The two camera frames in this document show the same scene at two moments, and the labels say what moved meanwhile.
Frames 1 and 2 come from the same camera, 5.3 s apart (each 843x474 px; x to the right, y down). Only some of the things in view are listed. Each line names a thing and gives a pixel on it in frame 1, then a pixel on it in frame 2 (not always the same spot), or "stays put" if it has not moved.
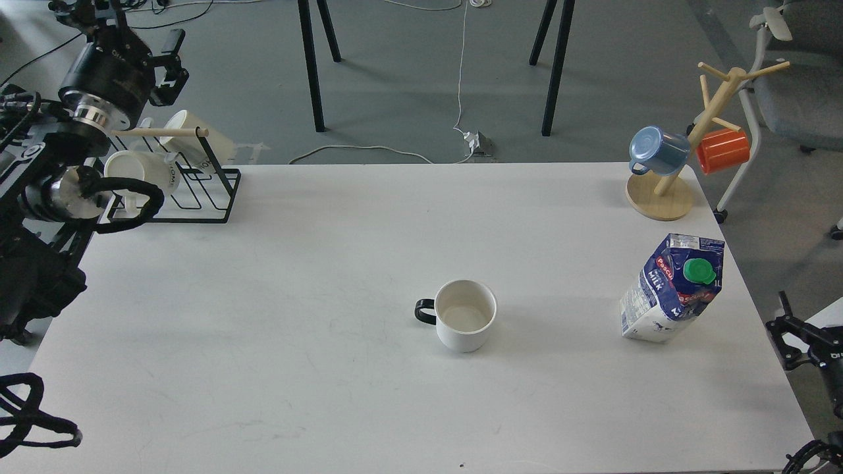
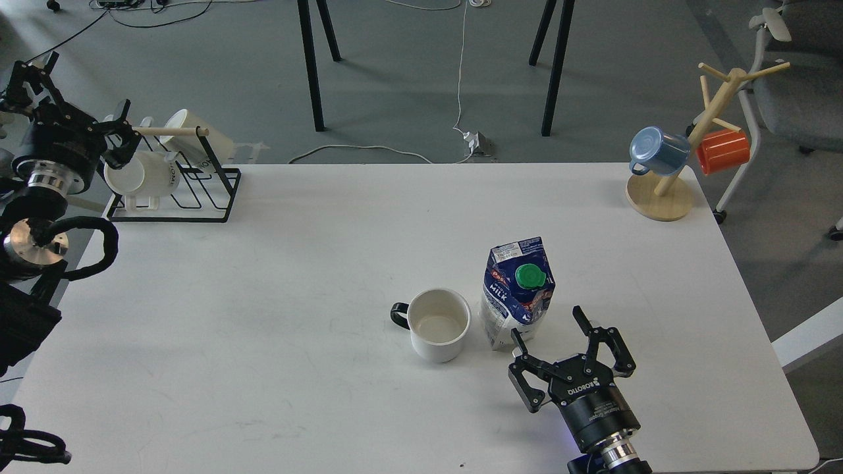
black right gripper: (827, 353) → (591, 405)
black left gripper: (110, 81) → (63, 133)
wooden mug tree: (670, 197) stays put
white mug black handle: (463, 311) → (438, 320)
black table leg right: (568, 10) stays put
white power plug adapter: (479, 145) stays put
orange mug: (722, 150) stays put
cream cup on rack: (220, 144) stays put
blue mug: (663, 154) stays put
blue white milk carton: (676, 284) → (517, 284)
